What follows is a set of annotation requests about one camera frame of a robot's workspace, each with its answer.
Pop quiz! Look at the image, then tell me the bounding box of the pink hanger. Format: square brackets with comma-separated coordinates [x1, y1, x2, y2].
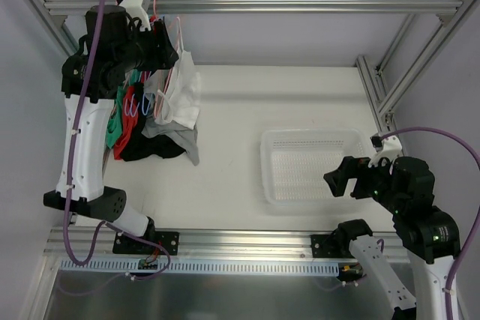
[152, 0, 185, 121]

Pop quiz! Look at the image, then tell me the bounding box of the white tank top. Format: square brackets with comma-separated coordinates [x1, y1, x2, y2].
[154, 45, 203, 128]

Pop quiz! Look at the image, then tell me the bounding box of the grey tank top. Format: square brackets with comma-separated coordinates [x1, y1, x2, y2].
[142, 70, 200, 166]

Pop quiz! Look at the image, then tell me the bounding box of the black tank top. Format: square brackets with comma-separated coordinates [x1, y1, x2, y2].
[121, 83, 187, 163]

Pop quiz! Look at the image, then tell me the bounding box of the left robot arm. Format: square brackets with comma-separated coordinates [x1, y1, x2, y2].
[43, 5, 178, 253]

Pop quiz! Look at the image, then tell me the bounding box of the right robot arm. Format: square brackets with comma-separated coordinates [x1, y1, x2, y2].
[323, 156, 461, 319]

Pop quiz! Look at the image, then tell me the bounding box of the red tank top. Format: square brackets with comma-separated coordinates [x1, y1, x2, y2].
[113, 82, 146, 160]

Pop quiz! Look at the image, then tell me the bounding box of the green tank top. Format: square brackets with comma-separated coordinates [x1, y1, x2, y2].
[106, 86, 126, 149]

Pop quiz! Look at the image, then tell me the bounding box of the white plastic basket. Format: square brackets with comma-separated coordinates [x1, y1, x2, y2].
[259, 127, 373, 216]

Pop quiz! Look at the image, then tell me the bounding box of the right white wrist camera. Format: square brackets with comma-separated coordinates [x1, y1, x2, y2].
[368, 134, 403, 168]

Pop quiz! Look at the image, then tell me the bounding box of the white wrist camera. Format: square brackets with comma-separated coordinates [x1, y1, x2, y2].
[368, 134, 403, 168]
[117, 0, 152, 31]

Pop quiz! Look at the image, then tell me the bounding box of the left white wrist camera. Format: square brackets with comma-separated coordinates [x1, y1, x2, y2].
[117, 0, 152, 31]

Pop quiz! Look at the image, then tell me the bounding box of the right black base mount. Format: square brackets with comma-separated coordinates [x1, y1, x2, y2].
[310, 234, 341, 259]

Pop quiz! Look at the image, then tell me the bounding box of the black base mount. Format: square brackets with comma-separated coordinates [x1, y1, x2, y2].
[112, 229, 180, 256]
[310, 234, 341, 259]

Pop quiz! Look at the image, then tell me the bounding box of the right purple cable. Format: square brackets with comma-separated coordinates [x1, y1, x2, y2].
[380, 127, 480, 320]

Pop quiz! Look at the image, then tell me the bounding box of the purple cable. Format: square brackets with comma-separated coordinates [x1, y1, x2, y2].
[61, 0, 172, 283]
[380, 127, 480, 320]

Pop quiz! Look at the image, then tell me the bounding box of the aluminium frame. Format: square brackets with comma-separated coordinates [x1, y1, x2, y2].
[0, 0, 480, 320]

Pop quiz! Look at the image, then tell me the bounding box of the white slotted cable duct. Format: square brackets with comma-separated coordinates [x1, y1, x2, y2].
[59, 258, 340, 277]

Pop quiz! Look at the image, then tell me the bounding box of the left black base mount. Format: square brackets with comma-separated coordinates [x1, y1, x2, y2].
[112, 229, 180, 256]

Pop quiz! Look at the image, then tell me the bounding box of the aluminium hanging rail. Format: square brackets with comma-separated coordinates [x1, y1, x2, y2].
[43, 0, 463, 17]

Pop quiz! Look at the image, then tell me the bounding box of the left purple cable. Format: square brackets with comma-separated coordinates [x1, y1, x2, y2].
[61, 0, 172, 283]

